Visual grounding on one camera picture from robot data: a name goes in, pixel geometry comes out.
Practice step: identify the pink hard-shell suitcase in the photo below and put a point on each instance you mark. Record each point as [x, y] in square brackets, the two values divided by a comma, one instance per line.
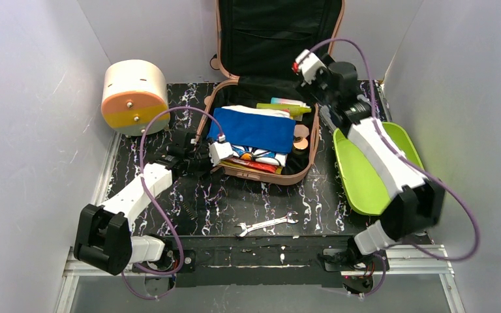
[258, 42]

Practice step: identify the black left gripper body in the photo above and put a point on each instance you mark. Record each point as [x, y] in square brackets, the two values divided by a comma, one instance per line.
[203, 156]

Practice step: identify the teal pink tube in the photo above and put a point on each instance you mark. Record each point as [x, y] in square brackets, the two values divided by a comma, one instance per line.
[286, 103]

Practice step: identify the round copper compact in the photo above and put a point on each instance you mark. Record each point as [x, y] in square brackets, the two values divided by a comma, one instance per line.
[300, 144]

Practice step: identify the aluminium frame rail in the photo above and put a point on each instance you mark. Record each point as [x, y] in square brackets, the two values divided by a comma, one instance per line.
[105, 236]

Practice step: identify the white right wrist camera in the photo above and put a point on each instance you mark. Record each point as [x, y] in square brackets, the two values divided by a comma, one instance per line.
[307, 65]

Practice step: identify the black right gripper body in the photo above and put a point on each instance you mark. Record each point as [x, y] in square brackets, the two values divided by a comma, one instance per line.
[319, 81]

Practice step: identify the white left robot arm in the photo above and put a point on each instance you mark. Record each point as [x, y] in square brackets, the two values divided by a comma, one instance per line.
[105, 236]

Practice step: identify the green plastic tray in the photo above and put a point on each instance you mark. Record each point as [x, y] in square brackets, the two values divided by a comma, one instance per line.
[365, 191]

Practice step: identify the clear plastic screw box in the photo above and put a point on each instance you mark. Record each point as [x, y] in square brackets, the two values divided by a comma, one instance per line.
[343, 112]

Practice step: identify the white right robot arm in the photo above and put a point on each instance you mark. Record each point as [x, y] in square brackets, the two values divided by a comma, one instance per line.
[414, 199]

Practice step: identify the black spring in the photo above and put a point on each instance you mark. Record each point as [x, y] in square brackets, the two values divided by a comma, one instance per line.
[191, 212]

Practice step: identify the white printed folded garment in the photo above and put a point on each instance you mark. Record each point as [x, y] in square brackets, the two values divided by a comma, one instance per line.
[260, 155]

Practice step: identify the blue folded cloth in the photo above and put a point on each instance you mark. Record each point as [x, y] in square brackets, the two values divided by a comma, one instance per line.
[269, 130]

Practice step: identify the cream cylindrical drum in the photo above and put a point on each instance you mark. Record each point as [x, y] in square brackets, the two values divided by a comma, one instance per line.
[134, 92]

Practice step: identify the silver open-end wrench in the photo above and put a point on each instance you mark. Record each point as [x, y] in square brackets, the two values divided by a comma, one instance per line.
[289, 218]

